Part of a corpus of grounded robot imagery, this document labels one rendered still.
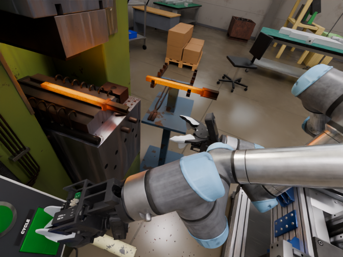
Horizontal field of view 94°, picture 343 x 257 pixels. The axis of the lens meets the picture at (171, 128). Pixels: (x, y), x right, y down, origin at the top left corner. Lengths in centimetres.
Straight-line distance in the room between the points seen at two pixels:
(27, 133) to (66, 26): 37
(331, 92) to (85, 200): 65
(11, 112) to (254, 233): 146
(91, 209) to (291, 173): 35
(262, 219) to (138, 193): 134
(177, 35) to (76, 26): 320
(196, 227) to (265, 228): 123
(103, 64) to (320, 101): 89
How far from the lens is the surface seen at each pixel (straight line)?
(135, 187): 27
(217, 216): 32
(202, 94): 92
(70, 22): 56
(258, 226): 150
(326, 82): 65
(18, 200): 44
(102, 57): 94
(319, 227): 104
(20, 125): 70
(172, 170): 25
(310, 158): 36
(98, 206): 32
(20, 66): 108
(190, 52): 372
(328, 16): 876
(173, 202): 26
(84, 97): 78
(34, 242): 45
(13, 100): 66
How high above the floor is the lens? 142
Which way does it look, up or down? 43 degrees down
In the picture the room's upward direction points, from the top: 11 degrees clockwise
